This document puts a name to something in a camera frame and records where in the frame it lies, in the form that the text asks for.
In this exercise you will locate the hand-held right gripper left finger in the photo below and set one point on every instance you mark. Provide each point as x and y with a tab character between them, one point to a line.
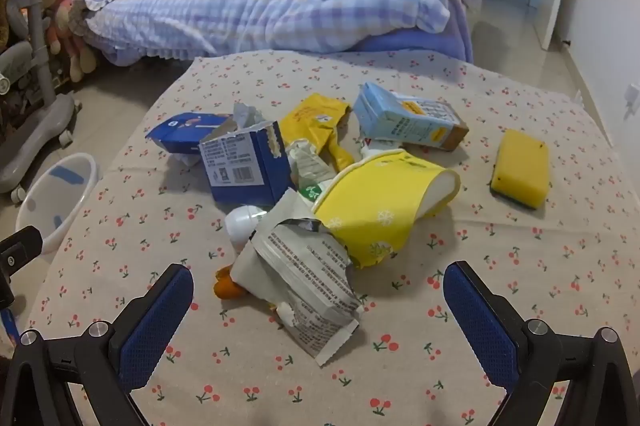
160	321

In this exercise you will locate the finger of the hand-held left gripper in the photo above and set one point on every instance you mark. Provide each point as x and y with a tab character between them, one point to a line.
20	246

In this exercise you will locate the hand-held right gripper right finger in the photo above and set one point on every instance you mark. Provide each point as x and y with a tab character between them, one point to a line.
480	326

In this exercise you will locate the white plastic bin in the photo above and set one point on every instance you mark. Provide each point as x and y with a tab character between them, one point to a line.
50	206

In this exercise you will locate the light blue milk carton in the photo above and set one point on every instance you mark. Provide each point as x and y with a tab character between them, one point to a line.
400	115

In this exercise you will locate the orange wrapper piece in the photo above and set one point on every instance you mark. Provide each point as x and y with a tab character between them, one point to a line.
225	288

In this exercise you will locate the cherry print tablecloth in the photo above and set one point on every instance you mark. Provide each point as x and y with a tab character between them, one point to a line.
450	231

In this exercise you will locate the white plastic bottle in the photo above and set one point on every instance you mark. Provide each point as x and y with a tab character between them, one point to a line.
240	223

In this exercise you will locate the silver printed wrapper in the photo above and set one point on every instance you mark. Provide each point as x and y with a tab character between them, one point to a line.
310	276

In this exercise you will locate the yellow paper cup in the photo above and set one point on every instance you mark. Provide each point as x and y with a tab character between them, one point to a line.
370	206

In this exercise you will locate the yellow sponge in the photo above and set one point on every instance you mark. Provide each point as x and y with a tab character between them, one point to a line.
520	165

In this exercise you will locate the open dark blue box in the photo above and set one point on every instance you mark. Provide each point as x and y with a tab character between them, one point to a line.
240	165

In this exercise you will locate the blue white packet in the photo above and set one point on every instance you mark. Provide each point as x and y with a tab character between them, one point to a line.
175	133

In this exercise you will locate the small white red packet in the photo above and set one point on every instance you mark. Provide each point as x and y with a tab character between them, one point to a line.
372	149

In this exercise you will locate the white green wrapper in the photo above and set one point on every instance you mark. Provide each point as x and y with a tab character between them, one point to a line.
310	168

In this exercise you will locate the yellow snack wrapper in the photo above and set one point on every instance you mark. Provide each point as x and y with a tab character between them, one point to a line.
310	115

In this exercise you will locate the checked purple quilt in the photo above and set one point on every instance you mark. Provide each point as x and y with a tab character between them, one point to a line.
225	0

